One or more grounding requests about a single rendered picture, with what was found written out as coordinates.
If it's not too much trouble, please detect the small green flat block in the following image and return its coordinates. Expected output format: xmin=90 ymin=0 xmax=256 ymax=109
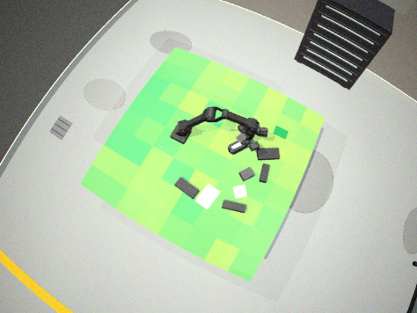
xmin=273 ymin=126 xmax=288 ymax=140

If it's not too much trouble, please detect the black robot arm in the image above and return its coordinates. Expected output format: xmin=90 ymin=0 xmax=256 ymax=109
xmin=174 ymin=106 xmax=268 ymax=145

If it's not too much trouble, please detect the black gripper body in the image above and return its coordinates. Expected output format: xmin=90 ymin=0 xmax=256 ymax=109
xmin=238 ymin=125 xmax=260 ymax=151

